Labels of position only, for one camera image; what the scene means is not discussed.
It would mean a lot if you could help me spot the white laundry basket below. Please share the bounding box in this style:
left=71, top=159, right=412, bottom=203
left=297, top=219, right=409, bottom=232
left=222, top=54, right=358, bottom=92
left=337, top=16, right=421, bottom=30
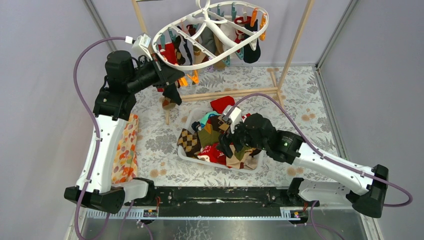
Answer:
left=177, top=106, right=267, bottom=174

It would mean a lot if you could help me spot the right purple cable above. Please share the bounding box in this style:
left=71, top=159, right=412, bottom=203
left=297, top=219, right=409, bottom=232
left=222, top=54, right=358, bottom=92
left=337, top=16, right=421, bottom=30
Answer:
left=225, top=92, right=414, bottom=240

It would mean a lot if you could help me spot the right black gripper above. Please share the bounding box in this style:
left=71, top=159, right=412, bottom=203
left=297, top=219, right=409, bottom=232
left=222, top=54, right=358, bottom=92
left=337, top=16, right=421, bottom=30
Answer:
left=215, top=117, right=267, bottom=159

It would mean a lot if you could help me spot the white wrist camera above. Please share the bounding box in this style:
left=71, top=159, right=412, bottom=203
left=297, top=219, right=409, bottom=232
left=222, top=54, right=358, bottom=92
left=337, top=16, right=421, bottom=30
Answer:
left=124, top=33, right=152, bottom=60
left=221, top=105, right=242, bottom=133

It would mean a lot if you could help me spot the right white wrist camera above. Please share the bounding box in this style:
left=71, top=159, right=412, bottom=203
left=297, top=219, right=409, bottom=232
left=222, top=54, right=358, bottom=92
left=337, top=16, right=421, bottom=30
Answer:
left=221, top=105, right=242, bottom=133

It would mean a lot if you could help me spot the white round clip hanger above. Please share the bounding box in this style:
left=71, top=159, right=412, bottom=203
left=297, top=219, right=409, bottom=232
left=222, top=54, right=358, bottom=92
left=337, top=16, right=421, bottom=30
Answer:
left=151, top=0, right=270, bottom=72

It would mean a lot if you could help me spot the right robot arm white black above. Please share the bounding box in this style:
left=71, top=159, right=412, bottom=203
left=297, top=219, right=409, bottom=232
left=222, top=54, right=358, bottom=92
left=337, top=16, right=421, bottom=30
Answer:
left=218, top=113, right=389, bottom=218

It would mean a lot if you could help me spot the purple cable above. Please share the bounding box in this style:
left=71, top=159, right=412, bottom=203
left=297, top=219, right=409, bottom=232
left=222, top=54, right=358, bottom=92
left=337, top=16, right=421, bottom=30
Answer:
left=225, top=92, right=414, bottom=240
left=72, top=37, right=133, bottom=240

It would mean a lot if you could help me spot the red hanging sock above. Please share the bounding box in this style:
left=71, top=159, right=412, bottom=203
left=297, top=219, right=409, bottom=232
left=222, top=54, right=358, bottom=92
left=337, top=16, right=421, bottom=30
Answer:
left=158, top=42, right=178, bottom=65

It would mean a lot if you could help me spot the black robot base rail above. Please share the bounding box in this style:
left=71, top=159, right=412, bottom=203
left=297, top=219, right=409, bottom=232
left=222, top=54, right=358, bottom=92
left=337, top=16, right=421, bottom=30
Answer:
left=133, top=186, right=313, bottom=218

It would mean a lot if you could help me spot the brown argyle sock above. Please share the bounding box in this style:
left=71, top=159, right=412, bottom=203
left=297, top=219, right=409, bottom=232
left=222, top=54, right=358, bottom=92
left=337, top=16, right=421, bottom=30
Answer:
left=176, top=128, right=202, bottom=158

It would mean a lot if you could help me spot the patchwork brown green sock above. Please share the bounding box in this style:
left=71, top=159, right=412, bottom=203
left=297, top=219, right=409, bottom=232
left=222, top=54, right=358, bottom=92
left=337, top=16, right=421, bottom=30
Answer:
left=225, top=144, right=262, bottom=171

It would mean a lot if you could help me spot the floral grey table mat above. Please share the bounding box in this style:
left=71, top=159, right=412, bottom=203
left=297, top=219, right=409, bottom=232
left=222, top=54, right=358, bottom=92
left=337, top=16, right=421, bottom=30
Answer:
left=133, top=66, right=338, bottom=187

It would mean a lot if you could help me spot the red snowflake christmas sock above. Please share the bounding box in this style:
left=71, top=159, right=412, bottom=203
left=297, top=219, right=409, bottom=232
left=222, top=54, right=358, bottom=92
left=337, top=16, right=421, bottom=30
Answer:
left=197, top=143, right=227, bottom=166

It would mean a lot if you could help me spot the dark navy sock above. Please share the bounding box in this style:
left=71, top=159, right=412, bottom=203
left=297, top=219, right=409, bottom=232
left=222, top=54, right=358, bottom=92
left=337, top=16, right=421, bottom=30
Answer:
left=243, top=19, right=261, bottom=64

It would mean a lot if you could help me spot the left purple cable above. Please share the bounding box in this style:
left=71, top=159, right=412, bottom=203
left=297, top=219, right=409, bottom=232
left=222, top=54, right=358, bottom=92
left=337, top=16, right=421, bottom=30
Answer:
left=72, top=37, right=133, bottom=240

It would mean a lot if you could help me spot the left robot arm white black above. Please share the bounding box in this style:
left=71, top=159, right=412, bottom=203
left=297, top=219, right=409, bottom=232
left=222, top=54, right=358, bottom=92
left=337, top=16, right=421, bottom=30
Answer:
left=64, top=50, right=184, bottom=214

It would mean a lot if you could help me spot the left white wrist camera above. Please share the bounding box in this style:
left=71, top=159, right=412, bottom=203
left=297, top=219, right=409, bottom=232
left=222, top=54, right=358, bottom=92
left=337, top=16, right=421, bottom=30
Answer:
left=124, top=33, right=152, bottom=60

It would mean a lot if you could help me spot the orange leaf patterned cloth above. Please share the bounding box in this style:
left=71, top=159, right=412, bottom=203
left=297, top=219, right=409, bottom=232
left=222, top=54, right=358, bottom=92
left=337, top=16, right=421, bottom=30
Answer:
left=111, top=113, right=139, bottom=184

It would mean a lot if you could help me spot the red sock behind basket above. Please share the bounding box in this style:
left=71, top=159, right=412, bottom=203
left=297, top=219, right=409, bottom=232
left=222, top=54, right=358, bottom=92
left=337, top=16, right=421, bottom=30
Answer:
left=210, top=96, right=235, bottom=114

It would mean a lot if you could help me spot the wooden drying rack frame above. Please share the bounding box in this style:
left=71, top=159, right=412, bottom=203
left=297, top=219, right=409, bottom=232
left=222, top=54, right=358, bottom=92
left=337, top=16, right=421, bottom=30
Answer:
left=131, top=0, right=316, bottom=126

